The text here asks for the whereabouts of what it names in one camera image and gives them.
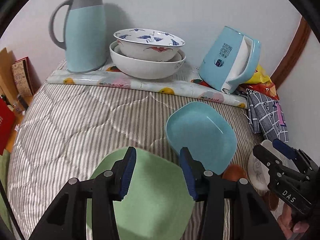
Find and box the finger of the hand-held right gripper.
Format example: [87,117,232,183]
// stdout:
[252,145,284,174]
[272,139,310,167]

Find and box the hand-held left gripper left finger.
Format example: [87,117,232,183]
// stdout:
[29,146,137,240]

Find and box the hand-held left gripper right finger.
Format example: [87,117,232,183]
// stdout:
[179,147,285,240]

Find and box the white swirl bowl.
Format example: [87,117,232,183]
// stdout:
[247,139,284,193]

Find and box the brown plate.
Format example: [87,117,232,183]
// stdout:
[268,191,279,210]
[222,164,248,181]

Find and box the green plate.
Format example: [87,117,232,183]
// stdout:
[86,147,195,240]

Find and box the person's right hand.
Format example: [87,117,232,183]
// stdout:
[277,202,312,234]

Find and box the grey checked cloth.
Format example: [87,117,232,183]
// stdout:
[244,87,290,143]

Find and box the blue square plate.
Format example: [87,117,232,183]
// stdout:
[166,102,237,175]

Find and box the red snack bag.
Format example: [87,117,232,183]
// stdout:
[240,81,279,100]

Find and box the striped quilt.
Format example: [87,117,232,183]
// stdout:
[6,82,288,240]

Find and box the yellow snack bag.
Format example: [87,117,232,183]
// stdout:
[244,64,272,84]

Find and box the fruit print oilcloth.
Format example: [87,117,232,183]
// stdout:
[46,60,248,109]

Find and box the large white bowl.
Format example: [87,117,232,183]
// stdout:
[109,41,187,80]

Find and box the light blue electric kettle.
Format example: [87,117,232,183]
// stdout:
[199,26,262,93]

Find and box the green cloth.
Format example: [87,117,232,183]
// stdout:
[0,152,13,232]

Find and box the crane patterned bowl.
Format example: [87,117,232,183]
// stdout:
[113,28,186,62]

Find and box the red box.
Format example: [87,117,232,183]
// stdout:
[0,97,17,155]

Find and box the patterned paper box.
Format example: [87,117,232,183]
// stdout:
[11,57,35,98]

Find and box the light blue thermos jug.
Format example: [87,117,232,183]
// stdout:
[49,0,108,73]

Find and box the cardboard box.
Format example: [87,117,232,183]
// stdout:
[0,47,16,105]

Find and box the wooden door frame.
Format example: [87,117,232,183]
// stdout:
[271,17,312,90]

